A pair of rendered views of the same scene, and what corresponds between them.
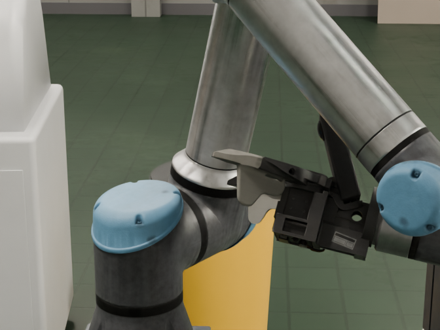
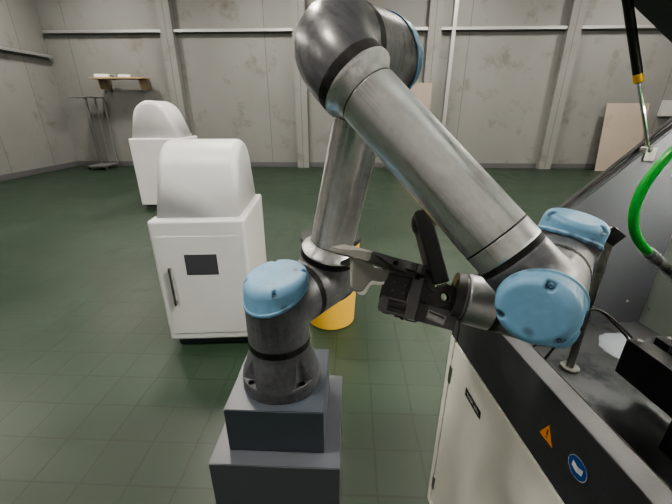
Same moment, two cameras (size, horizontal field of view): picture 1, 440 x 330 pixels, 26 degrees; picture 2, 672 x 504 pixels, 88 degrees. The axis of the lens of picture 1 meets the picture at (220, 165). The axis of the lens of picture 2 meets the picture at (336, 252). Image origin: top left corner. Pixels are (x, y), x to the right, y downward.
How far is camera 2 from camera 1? 0.62 m
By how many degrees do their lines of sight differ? 5
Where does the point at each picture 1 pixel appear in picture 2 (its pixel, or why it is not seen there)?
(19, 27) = (235, 165)
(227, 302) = not seen: hidden behind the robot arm
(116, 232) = (257, 303)
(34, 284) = not seen: hidden behind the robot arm
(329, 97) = (445, 201)
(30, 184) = (242, 242)
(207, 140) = (325, 231)
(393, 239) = (478, 318)
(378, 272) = not seen: hidden behind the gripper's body
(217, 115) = (333, 214)
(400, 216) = (524, 325)
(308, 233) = (408, 313)
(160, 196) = (291, 274)
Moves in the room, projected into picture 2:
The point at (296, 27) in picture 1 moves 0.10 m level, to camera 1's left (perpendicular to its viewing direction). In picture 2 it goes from (412, 131) to (316, 131)
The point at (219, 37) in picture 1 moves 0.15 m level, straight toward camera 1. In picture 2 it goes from (334, 155) to (334, 169)
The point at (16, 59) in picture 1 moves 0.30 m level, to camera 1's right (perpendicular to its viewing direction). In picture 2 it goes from (234, 181) to (288, 181)
